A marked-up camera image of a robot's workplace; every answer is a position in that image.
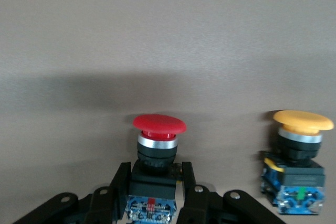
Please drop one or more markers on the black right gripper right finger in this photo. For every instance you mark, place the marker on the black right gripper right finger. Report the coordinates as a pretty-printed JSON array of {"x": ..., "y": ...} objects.
[{"x": 202, "y": 203}]

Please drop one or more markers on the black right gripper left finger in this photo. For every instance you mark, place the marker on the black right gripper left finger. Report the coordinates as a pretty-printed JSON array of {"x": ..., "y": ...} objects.
[{"x": 102, "y": 203}]

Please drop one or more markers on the red mushroom push button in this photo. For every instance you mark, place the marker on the red mushroom push button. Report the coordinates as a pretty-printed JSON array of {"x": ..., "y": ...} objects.
[{"x": 158, "y": 124}]

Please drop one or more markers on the yellow mushroom push button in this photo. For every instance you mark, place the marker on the yellow mushroom push button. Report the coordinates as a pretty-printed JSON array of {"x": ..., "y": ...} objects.
[{"x": 302, "y": 121}]

